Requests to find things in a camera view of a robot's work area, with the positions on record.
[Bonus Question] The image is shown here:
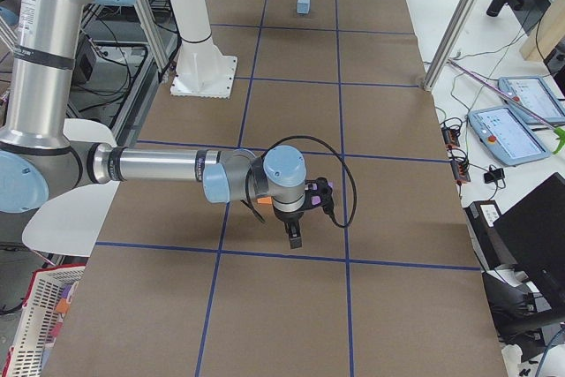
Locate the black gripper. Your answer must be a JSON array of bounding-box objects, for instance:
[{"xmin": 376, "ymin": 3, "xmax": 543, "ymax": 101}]
[{"xmin": 274, "ymin": 208, "xmax": 304, "ymax": 249}]

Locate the light blue foam block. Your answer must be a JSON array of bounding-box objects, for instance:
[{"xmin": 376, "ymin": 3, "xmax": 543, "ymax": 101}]
[{"xmin": 296, "ymin": 0, "xmax": 311, "ymax": 15}]

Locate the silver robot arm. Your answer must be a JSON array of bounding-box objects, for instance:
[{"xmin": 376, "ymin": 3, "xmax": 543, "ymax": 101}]
[{"xmin": 1, "ymin": 0, "xmax": 307, "ymax": 248}]

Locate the purple foam block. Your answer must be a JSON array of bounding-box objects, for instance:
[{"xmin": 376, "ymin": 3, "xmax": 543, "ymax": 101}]
[{"xmin": 309, "ymin": 179, "xmax": 333, "ymax": 206}]

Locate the orange foam block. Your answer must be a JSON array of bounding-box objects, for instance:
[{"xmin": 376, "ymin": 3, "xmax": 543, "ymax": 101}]
[{"xmin": 257, "ymin": 196, "xmax": 273, "ymax": 205}]

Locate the near teach pendant tablet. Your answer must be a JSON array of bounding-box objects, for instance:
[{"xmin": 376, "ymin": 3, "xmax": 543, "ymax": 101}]
[{"xmin": 468, "ymin": 106, "xmax": 550, "ymax": 166}]

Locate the teach pendant tablet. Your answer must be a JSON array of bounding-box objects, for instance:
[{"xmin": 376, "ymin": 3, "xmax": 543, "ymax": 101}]
[
  {"xmin": 498, "ymin": 76, "xmax": 564, "ymax": 125},
  {"xmin": 468, "ymin": 106, "xmax": 550, "ymax": 166}
]

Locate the black laptop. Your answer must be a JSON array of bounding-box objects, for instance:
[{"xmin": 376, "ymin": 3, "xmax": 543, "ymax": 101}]
[{"xmin": 494, "ymin": 172, "xmax": 564, "ymax": 307}]

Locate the white plastic basket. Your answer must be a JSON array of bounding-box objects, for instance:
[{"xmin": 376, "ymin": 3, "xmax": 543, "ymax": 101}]
[{"xmin": 2, "ymin": 264, "xmax": 86, "ymax": 376}]

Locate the far teach pendant tablet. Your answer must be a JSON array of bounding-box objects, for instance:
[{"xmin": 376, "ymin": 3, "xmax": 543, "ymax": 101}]
[{"xmin": 498, "ymin": 76, "xmax": 564, "ymax": 125}]

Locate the metal reacher stick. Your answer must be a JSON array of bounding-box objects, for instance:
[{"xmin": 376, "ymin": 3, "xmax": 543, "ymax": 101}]
[{"xmin": 447, "ymin": 59, "xmax": 565, "ymax": 155}]

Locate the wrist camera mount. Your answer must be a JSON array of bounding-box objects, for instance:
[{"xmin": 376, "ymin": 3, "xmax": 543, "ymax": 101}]
[{"xmin": 303, "ymin": 177, "xmax": 335, "ymax": 218}]

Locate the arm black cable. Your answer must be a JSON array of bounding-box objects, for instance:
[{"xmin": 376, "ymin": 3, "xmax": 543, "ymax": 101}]
[{"xmin": 241, "ymin": 135, "xmax": 357, "ymax": 230}]

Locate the white camera pedestal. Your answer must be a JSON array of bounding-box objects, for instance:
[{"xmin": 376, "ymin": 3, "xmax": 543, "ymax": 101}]
[{"xmin": 170, "ymin": 0, "xmax": 237, "ymax": 99}]

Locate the aluminium frame post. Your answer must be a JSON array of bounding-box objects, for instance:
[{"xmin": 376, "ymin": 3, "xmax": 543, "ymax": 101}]
[{"xmin": 422, "ymin": 0, "xmax": 477, "ymax": 92}]

